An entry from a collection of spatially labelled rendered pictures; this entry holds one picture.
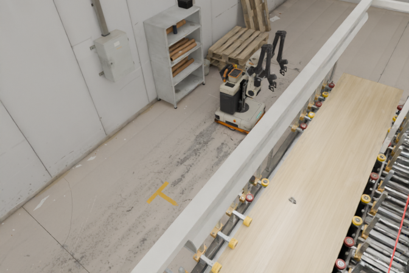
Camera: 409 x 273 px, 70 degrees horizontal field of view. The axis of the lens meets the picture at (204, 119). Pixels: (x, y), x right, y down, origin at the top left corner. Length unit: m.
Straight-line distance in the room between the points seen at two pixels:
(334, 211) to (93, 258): 2.71
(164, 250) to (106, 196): 3.32
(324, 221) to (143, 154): 2.80
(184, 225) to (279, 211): 1.95
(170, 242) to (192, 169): 3.30
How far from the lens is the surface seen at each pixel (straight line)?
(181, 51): 5.05
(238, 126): 4.73
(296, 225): 2.96
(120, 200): 4.28
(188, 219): 1.15
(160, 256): 1.10
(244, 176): 1.36
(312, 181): 3.27
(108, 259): 3.94
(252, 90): 4.43
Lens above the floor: 3.47
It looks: 43 degrees down
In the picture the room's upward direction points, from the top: 3 degrees counter-clockwise
